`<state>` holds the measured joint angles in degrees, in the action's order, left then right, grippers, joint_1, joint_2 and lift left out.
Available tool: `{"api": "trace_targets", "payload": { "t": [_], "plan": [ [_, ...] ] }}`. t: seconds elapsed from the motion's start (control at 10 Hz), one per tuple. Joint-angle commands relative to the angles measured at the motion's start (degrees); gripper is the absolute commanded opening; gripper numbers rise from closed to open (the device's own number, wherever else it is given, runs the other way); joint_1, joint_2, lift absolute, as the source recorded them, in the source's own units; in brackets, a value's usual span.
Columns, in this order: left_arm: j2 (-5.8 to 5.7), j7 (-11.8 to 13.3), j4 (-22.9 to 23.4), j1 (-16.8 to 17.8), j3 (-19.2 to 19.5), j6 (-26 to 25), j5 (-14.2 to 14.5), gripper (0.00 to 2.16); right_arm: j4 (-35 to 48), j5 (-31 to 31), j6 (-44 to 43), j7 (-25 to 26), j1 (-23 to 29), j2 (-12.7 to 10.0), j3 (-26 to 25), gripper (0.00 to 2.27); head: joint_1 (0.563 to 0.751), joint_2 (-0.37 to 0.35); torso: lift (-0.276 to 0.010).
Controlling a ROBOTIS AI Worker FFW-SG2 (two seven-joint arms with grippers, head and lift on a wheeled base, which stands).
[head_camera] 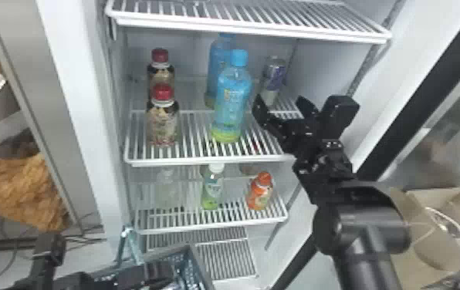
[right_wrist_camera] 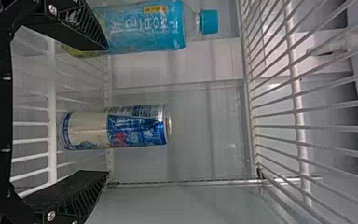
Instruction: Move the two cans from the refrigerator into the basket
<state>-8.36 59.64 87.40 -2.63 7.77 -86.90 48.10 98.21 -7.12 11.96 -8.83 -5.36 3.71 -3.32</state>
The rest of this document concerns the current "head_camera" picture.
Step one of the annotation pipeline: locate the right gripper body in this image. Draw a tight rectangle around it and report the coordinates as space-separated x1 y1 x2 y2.
280 116 330 157

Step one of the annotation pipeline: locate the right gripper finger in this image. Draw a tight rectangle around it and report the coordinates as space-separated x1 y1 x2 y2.
252 94 298 152
294 96 321 123

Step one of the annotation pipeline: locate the silver can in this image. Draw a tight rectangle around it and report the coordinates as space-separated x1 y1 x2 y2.
259 56 288 107

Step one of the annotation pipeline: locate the blue bottle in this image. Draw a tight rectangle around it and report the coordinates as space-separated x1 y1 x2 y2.
210 49 255 144
204 32 238 110

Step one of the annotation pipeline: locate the orange bottle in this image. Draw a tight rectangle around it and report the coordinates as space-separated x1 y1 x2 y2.
245 170 275 212

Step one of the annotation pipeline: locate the green bottle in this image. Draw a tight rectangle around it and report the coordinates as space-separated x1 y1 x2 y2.
200 162 226 211

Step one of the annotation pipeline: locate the brown bottle with red cap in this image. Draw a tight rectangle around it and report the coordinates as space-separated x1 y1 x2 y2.
145 83 181 147
147 47 176 89

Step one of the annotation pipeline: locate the clear bottle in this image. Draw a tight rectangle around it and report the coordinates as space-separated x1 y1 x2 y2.
154 167 181 210

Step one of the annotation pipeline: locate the fridge door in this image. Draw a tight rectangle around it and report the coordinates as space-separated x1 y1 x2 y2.
270 0 460 290

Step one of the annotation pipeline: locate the cardboard box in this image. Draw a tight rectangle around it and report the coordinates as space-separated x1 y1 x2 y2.
387 185 460 290

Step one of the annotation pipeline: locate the blue basket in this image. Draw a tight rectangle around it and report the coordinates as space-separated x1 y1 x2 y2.
114 225 215 290

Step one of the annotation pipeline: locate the white fridge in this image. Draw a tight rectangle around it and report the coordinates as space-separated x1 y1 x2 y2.
0 0 460 290

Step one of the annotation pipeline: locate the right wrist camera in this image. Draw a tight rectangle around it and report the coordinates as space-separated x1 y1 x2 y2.
318 94 361 141

